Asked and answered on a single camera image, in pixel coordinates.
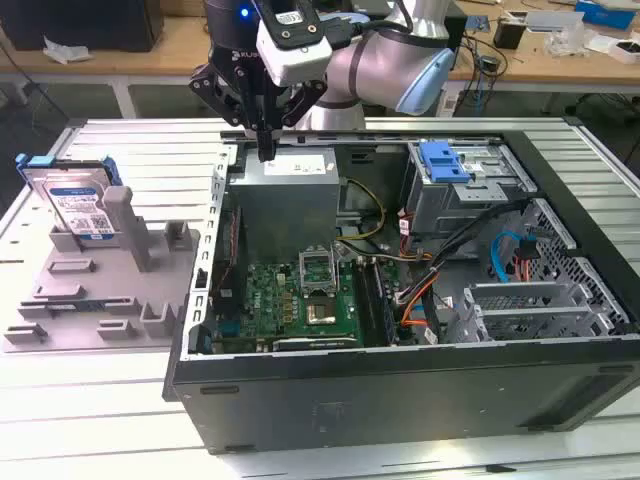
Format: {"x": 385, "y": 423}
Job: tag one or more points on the grey parts rack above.
{"x": 100, "y": 280}

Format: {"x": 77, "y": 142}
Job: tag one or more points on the black RAM slot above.
{"x": 362, "y": 300}

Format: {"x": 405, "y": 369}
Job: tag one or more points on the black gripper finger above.
{"x": 305, "y": 100}
{"x": 220, "y": 95}

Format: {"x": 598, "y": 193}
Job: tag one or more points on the clear plastic bag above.
{"x": 570, "y": 42}

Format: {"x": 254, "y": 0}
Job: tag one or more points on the grey power supply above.
{"x": 280, "y": 210}

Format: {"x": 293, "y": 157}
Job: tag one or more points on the white printed tag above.
{"x": 451, "y": 104}

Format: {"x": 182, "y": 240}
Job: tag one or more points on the small black container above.
{"x": 510, "y": 35}

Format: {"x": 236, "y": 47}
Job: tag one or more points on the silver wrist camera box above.
{"x": 300, "y": 60}

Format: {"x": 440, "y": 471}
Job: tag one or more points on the black speaker box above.
{"x": 457, "y": 32}

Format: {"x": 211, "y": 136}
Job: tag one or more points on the green motherboard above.
{"x": 270, "y": 300}

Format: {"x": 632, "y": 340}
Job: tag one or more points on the grey disk bay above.
{"x": 525, "y": 292}

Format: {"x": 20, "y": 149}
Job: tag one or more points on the black RAM stick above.
{"x": 385, "y": 305}

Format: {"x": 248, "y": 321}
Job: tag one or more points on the dark RAM stick with label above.
{"x": 75, "y": 303}

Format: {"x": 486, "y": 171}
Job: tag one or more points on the crumpled white plastic bag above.
{"x": 65, "y": 50}

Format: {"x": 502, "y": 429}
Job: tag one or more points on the grey optical drive cage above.
{"x": 440, "y": 210}

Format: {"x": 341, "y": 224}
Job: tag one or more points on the blue cardboard box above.
{"x": 610, "y": 15}

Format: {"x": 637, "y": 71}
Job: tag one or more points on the black computer tower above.
{"x": 75, "y": 25}

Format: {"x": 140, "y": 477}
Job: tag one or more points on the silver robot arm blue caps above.
{"x": 375, "y": 60}

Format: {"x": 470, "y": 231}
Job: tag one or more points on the blue plastic drive latch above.
{"x": 442, "y": 165}

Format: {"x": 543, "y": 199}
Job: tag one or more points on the CPU socket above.
{"x": 320, "y": 312}

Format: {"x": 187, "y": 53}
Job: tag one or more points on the black case fan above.
{"x": 230, "y": 260}

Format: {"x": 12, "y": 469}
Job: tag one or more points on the black graphics card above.
{"x": 315, "y": 343}

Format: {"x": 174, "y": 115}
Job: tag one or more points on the wooden desk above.
{"x": 175, "y": 55}

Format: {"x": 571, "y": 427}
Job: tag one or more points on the hard disk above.
{"x": 75, "y": 200}

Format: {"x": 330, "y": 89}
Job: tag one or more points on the black PC case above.
{"x": 350, "y": 400}

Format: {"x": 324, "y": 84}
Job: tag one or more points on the flat grey box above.
{"x": 555, "y": 20}

